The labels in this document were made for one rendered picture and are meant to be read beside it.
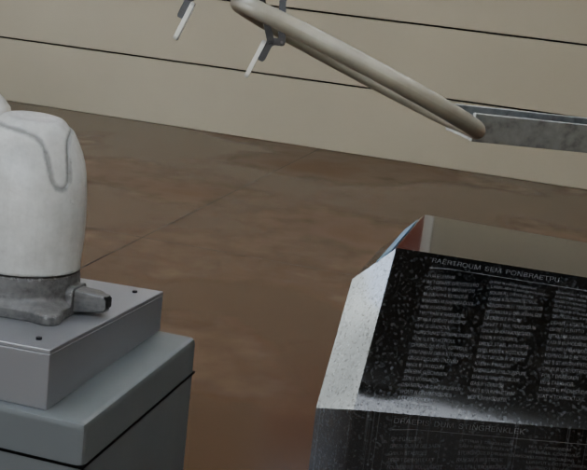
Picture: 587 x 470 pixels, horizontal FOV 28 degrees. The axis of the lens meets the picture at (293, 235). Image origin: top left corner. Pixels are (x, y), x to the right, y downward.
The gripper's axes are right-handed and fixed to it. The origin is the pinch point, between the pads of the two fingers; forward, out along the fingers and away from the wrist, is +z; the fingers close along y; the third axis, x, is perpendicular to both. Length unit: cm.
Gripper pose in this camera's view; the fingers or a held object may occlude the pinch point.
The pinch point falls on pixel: (213, 52)
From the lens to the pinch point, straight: 202.8
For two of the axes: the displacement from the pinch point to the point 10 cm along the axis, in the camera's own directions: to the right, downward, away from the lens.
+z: -4.7, 8.8, 1.1
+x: -0.2, -1.4, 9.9
